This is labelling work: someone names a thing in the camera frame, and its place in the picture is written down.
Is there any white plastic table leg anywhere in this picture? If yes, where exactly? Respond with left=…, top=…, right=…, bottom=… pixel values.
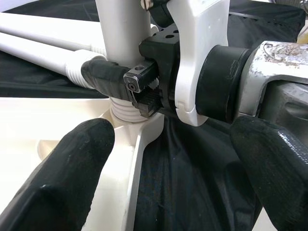
left=94, top=0, right=154, bottom=124
left=0, top=31, right=108, bottom=90
left=0, top=12, right=108, bottom=58

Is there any white plastic children table top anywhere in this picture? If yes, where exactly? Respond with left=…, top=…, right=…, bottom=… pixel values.
left=0, top=96, right=165, bottom=231

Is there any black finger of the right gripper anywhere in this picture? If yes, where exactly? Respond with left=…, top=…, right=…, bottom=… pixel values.
left=80, top=59, right=159, bottom=106

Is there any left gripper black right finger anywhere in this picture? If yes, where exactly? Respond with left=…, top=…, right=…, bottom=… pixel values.
left=230, top=115, right=308, bottom=231

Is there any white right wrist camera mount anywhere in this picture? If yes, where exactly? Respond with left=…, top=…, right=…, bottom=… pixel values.
left=141, top=0, right=230, bottom=128

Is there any black table cloth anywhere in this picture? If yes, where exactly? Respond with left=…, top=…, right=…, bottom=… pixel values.
left=0, top=0, right=308, bottom=231

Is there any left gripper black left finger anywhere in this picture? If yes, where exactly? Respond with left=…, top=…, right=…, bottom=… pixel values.
left=0, top=117, right=116, bottom=231

